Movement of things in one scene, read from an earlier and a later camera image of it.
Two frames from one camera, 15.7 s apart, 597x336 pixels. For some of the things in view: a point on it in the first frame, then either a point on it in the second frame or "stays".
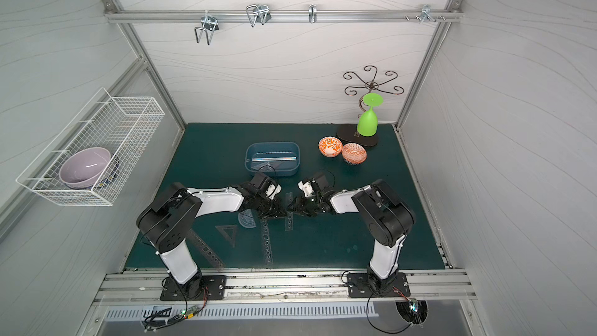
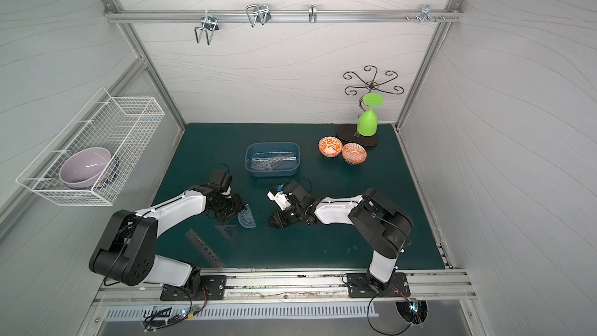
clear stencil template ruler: x=267 y=240 -> x=269 y=165
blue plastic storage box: x=282 y=159 stays
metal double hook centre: x=261 y=12 stays
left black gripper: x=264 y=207 -> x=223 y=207
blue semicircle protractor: x=246 y=218 stays
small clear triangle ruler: x=232 y=239 stays
